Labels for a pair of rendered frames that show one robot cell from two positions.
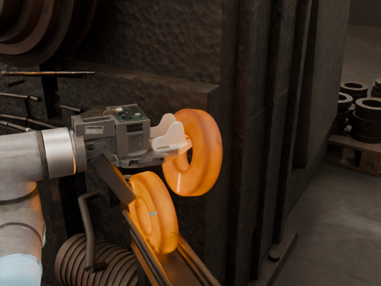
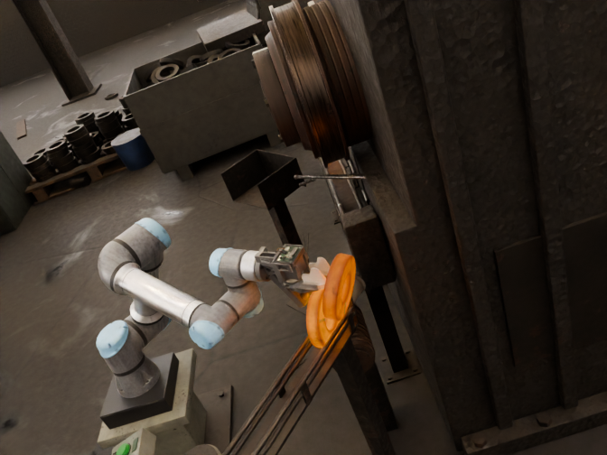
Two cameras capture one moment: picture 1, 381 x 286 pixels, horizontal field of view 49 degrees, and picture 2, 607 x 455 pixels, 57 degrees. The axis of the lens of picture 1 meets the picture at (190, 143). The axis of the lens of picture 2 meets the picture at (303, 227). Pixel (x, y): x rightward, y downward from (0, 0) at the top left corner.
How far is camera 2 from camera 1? 1.02 m
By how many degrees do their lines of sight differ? 55
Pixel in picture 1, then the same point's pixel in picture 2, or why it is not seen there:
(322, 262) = not seen: outside the picture
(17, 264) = (202, 327)
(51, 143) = (244, 263)
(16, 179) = (229, 277)
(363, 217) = not seen: outside the picture
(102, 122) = (267, 258)
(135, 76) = (378, 193)
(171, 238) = (315, 340)
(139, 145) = (293, 276)
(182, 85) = (389, 218)
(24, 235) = (221, 311)
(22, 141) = (233, 258)
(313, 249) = not seen: outside the picture
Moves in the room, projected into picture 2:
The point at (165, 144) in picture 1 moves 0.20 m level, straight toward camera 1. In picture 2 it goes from (310, 280) to (245, 336)
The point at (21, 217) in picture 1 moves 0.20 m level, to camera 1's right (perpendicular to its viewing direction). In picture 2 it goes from (231, 298) to (275, 330)
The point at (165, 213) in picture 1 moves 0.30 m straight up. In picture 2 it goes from (311, 323) to (266, 223)
